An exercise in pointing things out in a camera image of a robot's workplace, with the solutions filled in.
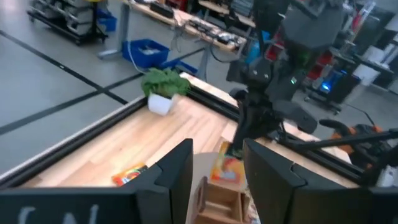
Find shelf with orange bins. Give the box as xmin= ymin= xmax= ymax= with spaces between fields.
xmin=264 ymin=40 xmax=335 ymax=82

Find black metal cart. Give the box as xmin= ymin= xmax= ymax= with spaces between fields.
xmin=27 ymin=0 xmax=109 ymax=46

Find mango tea packet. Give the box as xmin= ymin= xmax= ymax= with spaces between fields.
xmin=210 ymin=141 xmax=247 ymax=191
xmin=111 ymin=163 xmax=150 ymax=187

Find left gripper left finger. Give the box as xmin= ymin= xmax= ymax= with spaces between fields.
xmin=0 ymin=138 xmax=194 ymax=224

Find green plant in white pot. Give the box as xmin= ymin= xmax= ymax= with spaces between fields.
xmin=141 ymin=67 xmax=191 ymax=116

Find white cable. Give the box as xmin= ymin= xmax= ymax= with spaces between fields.
xmin=127 ymin=40 xmax=147 ymax=75

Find grey desk leg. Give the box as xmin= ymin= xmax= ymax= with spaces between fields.
xmin=98 ymin=2 xmax=131 ymax=60

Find black computer blue light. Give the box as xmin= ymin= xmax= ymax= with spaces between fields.
xmin=310 ymin=68 xmax=361 ymax=105

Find blue storage bin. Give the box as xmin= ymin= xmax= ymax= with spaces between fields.
xmin=121 ymin=38 xmax=171 ymax=70
xmin=96 ymin=9 xmax=118 ymax=32
xmin=161 ymin=57 xmax=200 ymax=75

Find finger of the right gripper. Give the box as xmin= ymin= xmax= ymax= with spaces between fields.
xmin=229 ymin=119 xmax=259 ymax=156

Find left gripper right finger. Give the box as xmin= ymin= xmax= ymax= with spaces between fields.
xmin=243 ymin=139 xmax=398 ymax=224

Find round grey placemat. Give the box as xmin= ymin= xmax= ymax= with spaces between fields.
xmin=185 ymin=151 xmax=228 ymax=224

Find wooden tea organiser box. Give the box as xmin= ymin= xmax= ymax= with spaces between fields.
xmin=192 ymin=175 xmax=252 ymax=224

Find orange black device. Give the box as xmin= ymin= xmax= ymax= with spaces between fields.
xmin=320 ymin=119 xmax=392 ymax=169

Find long wooden workbench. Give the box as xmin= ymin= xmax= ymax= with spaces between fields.
xmin=124 ymin=0 xmax=249 ymax=52

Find black aluminium table frame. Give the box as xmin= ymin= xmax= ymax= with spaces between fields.
xmin=0 ymin=82 xmax=398 ymax=189

